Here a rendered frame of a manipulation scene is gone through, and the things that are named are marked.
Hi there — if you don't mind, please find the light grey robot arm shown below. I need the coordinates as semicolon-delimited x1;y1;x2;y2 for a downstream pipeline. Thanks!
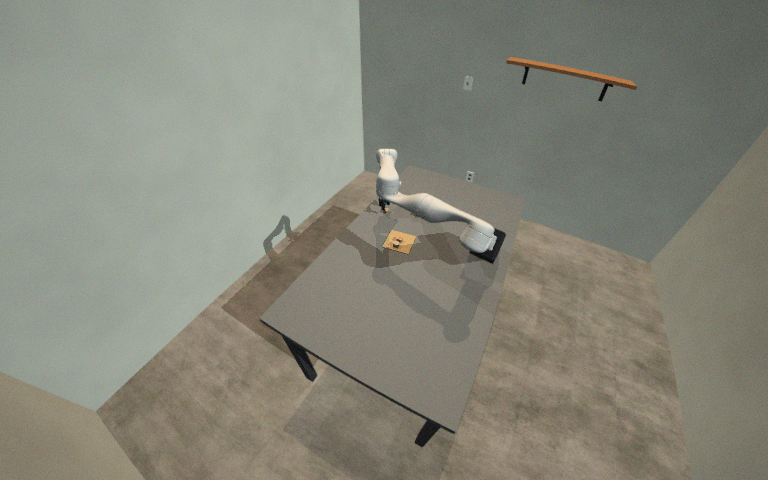
376;149;496;253

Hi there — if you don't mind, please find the tan flat mat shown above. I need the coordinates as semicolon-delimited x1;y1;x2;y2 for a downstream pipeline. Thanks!
382;230;416;254

